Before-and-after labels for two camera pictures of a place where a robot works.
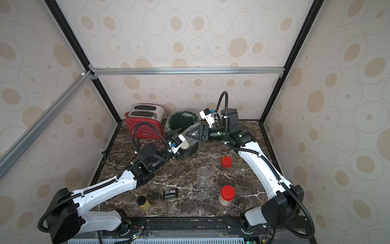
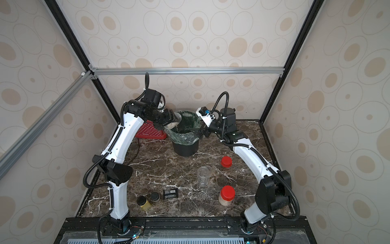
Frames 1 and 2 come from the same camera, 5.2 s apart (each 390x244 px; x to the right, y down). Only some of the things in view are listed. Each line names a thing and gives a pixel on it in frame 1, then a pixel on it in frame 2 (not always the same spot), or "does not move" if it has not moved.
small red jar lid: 226,161 does not move
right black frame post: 314,14 does not move
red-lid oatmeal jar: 190,146 to 177,119
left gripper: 178,156 to 170,118
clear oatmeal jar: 204,173 does not move
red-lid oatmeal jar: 227,194 does not move
